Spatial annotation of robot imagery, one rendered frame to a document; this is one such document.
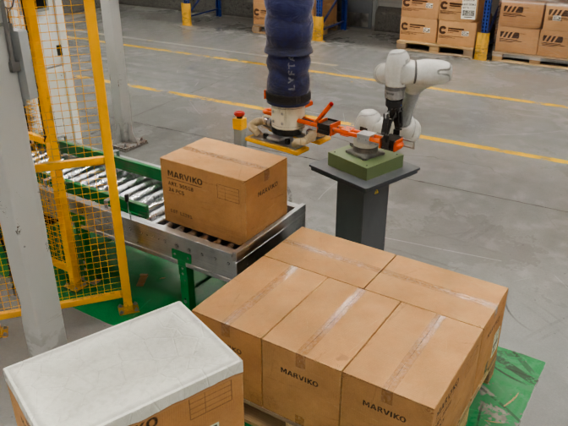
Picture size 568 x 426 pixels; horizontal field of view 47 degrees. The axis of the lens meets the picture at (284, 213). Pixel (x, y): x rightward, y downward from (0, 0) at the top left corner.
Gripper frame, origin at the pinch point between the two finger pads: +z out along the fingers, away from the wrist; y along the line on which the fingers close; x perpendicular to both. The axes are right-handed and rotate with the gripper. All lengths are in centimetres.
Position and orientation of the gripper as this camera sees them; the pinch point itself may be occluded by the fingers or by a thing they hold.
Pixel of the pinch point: (390, 140)
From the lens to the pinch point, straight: 305.2
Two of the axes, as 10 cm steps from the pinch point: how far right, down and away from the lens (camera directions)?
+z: 0.0, 8.9, 4.5
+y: -6.3, 3.5, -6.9
